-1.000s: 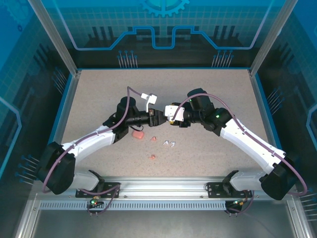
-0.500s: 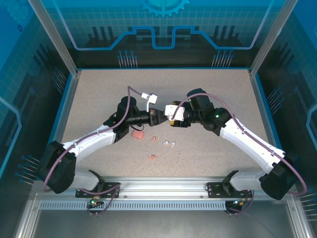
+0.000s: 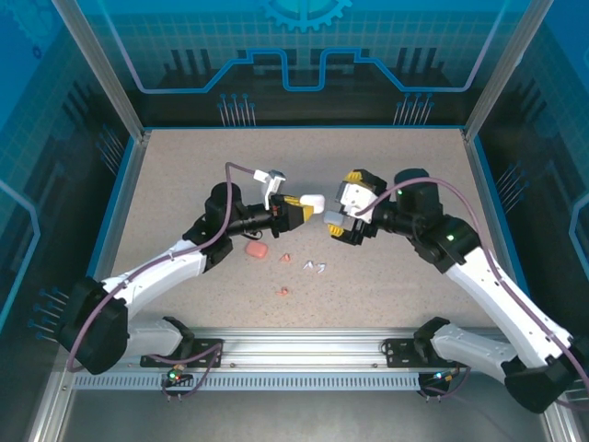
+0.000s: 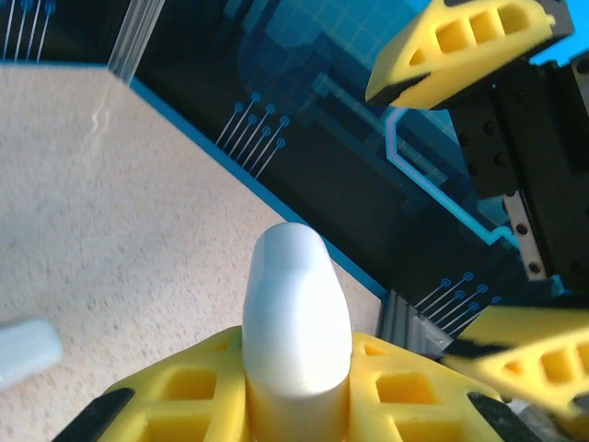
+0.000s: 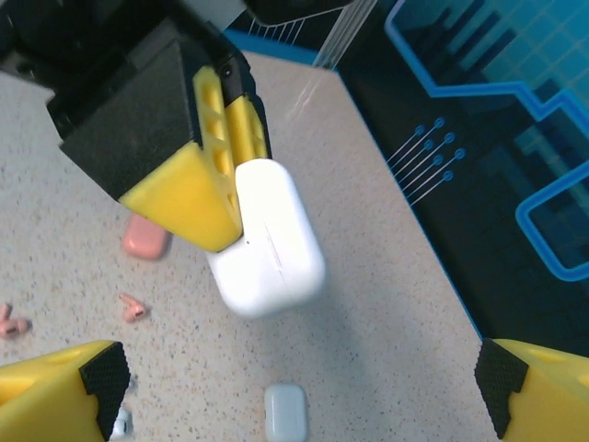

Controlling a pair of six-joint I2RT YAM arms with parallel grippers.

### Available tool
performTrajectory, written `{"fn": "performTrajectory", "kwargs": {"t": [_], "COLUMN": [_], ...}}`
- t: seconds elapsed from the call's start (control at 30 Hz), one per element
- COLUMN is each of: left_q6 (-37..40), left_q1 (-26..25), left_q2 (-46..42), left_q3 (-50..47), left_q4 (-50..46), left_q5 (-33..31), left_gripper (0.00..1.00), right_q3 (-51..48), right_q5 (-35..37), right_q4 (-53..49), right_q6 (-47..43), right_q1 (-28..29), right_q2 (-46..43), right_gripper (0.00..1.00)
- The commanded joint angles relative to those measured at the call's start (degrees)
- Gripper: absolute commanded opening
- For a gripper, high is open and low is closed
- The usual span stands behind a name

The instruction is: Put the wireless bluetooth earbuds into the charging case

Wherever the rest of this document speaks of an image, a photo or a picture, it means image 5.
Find white earbud charging case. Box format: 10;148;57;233
263;384;310;442
206;158;328;320

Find aluminium enclosure post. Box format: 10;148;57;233
315;0;381;73

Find white wireless earbud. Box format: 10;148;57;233
109;403;135;442

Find pink earbud charging case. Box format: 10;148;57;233
121;212;174;262

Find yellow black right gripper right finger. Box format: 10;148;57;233
473;338;589;442

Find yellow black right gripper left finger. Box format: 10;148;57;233
0;340;133;442

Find pink wireless earbud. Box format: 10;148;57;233
118;293;149;324
0;302;32;341

